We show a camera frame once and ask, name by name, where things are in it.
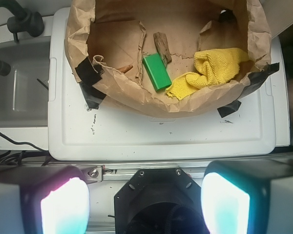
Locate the black tape piece bottom right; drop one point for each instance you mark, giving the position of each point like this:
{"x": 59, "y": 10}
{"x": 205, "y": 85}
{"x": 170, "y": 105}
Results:
{"x": 229, "y": 109}

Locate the crumpled brown paper bag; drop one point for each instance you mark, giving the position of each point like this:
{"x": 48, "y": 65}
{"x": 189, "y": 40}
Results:
{"x": 118, "y": 34}

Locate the black tape strip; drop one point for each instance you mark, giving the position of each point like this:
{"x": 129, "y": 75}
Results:
{"x": 258, "y": 78}
{"x": 90, "y": 75}

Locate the grey plastic tub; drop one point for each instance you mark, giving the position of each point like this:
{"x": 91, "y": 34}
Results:
{"x": 24, "y": 92}

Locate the black tape strip left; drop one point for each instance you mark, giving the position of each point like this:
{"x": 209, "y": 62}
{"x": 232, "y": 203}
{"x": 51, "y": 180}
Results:
{"x": 90, "y": 75}

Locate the yellow microfiber cloth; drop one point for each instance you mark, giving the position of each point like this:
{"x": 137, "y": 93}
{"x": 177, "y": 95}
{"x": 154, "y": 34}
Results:
{"x": 213, "y": 67}

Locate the black octagonal mount plate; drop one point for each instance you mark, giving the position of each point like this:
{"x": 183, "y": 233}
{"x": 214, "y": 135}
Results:
{"x": 159, "y": 204}

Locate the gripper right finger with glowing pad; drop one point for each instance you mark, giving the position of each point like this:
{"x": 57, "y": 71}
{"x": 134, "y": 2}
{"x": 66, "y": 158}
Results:
{"x": 252, "y": 196}

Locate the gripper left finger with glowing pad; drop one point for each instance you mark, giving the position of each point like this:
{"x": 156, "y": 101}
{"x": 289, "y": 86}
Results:
{"x": 43, "y": 200}

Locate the white plastic bin lid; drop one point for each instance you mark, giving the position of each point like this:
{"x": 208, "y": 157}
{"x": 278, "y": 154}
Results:
{"x": 77, "y": 133}

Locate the brown wood chip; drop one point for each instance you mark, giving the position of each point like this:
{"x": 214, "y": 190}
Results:
{"x": 161, "y": 43}

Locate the black tape strip right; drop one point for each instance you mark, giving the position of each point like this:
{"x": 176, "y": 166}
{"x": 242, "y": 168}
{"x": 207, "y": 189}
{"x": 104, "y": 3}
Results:
{"x": 258, "y": 78}

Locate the aluminium frame rail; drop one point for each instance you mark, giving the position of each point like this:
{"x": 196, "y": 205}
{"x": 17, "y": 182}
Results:
{"x": 124, "y": 172}

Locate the green rectangular block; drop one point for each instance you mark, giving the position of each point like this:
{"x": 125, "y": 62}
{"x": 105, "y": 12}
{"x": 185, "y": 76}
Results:
{"x": 157, "y": 72}

